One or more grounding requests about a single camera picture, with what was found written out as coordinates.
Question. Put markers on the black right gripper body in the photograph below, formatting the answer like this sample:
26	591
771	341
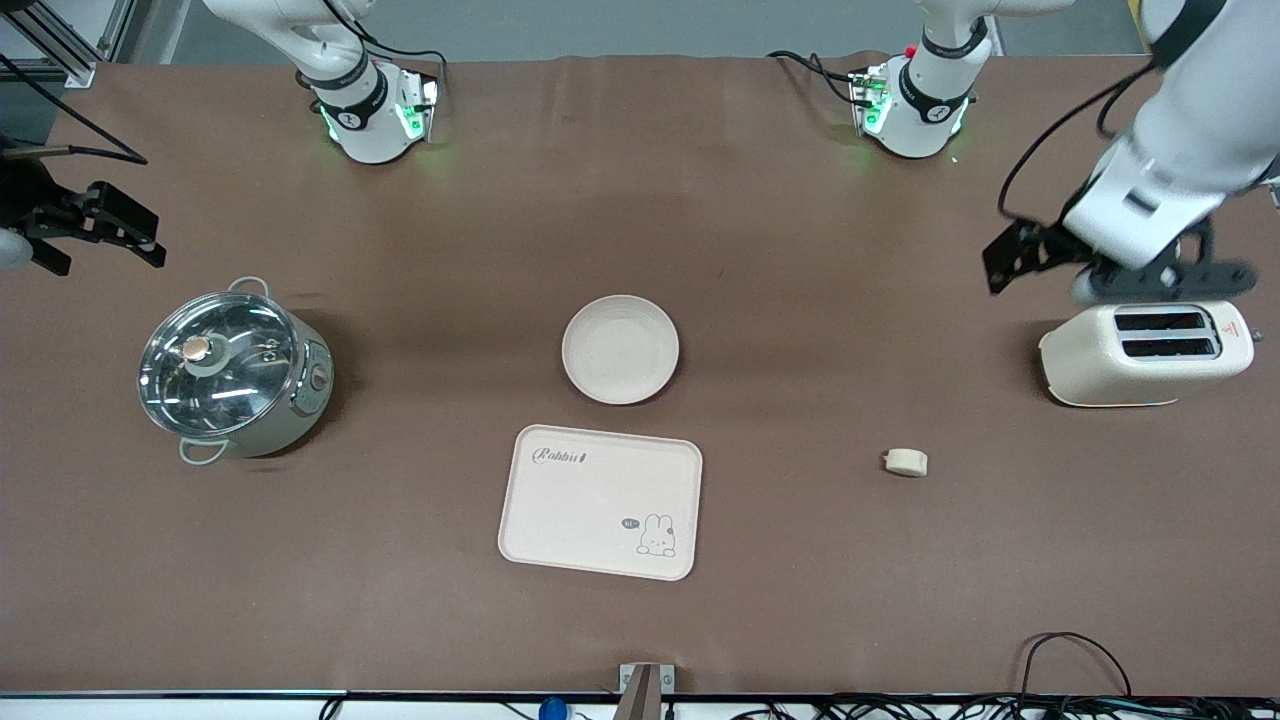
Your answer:
22	190

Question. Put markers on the small white bun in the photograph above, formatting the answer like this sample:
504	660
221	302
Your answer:
906	462

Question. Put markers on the cream round plate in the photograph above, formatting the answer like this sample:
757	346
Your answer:
620	350

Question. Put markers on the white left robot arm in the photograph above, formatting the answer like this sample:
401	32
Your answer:
1190	110

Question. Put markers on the cream rabbit print tray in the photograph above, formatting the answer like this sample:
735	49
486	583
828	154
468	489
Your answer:
580	510

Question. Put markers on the cream two-slot toaster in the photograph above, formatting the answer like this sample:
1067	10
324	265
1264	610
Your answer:
1090	360

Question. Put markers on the glass pot lid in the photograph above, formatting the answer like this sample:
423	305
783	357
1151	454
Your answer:
240	385

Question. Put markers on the steel electric cooking pot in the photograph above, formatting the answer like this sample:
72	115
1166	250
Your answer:
312	400

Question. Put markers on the blue round cap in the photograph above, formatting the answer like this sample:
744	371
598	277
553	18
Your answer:
552	709

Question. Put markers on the aluminium frame profile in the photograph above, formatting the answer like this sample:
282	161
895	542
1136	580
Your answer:
70	55

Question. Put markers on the metal table edge bracket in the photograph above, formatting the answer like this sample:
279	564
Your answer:
640	690

